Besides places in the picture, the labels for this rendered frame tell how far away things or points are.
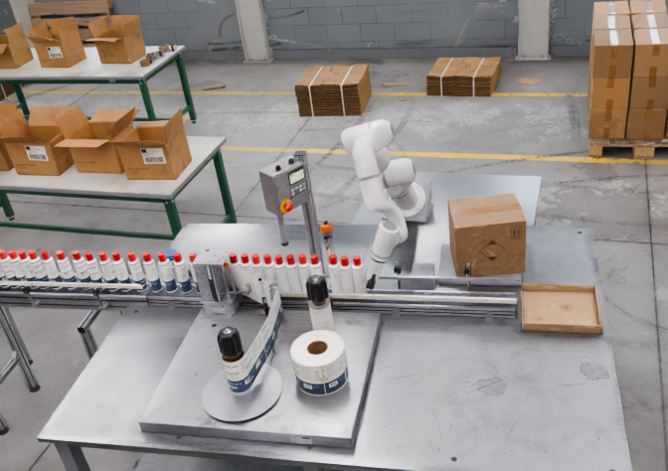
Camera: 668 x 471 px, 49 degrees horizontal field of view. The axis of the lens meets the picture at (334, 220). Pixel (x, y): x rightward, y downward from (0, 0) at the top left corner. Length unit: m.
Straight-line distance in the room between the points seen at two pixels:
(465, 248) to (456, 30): 5.27
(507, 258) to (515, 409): 0.78
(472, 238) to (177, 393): 1.36
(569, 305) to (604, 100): 3.01
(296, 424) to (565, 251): 1.52
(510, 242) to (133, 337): 1.68
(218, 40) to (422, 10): 2.56
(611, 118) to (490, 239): 2.98
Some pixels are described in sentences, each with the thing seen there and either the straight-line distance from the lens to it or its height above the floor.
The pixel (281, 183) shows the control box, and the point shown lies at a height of 1.43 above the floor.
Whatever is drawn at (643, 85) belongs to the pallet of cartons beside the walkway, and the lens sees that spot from 5.90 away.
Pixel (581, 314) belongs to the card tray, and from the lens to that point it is 3.11.
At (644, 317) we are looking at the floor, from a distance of 4.47.
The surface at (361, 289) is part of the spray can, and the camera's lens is 3.10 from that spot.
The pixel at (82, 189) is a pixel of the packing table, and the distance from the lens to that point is 4.86.
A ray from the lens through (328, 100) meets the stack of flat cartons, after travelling 7.07.
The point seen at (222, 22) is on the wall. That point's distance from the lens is 9.10.
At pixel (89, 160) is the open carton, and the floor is 0.87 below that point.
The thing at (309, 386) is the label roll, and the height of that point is 0.93.
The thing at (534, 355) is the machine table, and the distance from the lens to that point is 2.92.
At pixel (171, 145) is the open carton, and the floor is 0.99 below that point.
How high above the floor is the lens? 2.80
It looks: 31 degrees down
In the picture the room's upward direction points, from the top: 8 degrees counter-clockwise
